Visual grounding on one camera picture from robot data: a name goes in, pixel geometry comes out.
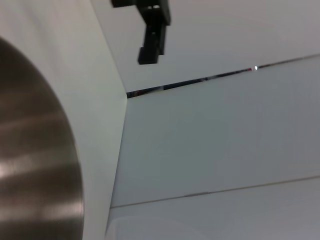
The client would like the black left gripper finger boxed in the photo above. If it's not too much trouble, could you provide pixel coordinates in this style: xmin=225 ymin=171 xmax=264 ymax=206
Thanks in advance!
xmin=111 ymin=0 xmax=138 ymax=8
xmin=136 ymin=0 xmax=172 ymax=66

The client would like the stainless steel mixing bowl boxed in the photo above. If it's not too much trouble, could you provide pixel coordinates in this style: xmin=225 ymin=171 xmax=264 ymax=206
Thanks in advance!
xmin=0 ymin=37 xmax=85 ymax=240

